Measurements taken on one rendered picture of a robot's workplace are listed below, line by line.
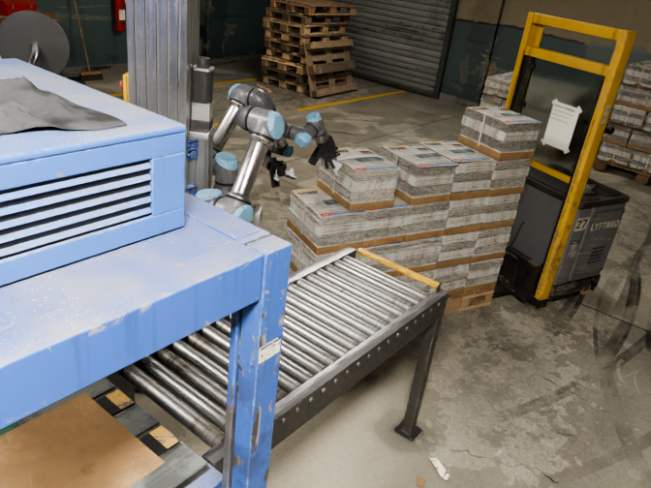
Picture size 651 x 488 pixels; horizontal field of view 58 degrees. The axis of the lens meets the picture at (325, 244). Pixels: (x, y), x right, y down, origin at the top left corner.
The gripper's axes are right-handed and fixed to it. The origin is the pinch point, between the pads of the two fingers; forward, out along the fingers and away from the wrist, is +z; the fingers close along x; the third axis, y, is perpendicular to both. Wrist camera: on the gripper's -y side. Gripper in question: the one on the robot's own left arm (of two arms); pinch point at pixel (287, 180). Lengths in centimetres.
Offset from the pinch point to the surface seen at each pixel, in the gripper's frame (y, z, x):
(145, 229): 71, 180, -131
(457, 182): 9, 48, 85
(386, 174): 18, 46, 33
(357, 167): 20.9, 40.9, 17.9
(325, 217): -3.0, 45.0, -1.4
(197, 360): -6, 126, -100
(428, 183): 10, 47, 64
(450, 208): -7, 48, 85
